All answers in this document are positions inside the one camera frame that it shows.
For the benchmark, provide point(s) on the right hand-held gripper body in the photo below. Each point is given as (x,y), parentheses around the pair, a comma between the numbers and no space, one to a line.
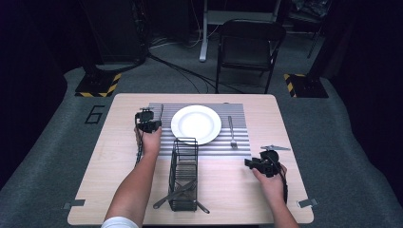
(267,164)

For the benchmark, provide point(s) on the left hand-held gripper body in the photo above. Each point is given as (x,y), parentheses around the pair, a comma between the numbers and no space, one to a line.
(144,120)

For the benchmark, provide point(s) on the dark table knife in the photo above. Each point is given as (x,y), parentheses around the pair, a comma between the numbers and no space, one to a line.
(161,110)

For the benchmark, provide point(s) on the metal fork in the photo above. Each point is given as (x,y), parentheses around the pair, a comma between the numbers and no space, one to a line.
(231,129)

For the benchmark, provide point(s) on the person's left hand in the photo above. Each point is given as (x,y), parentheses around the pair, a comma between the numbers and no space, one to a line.
(151,142)

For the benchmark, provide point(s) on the person's right hand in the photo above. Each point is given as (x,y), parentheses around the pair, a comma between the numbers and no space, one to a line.
(272,186)

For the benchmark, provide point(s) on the white round plate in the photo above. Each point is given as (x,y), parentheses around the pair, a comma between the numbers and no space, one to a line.
(196,123)

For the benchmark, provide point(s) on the grey striped placemat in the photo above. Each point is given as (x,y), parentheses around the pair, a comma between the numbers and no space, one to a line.
(240,120)

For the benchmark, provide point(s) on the grey tape strip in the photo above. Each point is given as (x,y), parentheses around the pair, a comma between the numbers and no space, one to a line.
(308,203)
(74,204)

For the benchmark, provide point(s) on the black stand base striped edge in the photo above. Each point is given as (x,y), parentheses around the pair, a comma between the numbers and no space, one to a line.
(309,87)
(95,84)

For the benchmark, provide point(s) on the dark cutlery piece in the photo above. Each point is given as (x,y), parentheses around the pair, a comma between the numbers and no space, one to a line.
(164,201)
(203,209)

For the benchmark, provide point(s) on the black cabinet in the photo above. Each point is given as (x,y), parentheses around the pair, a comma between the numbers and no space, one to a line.
(114,31)

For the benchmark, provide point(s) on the white sleeve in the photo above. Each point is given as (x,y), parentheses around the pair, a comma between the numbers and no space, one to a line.
(119,223)

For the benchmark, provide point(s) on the black folding chair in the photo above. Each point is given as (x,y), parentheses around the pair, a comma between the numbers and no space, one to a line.
(247,47)

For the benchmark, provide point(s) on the white desk frame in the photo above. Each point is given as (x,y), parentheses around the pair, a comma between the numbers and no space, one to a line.
(221,16)

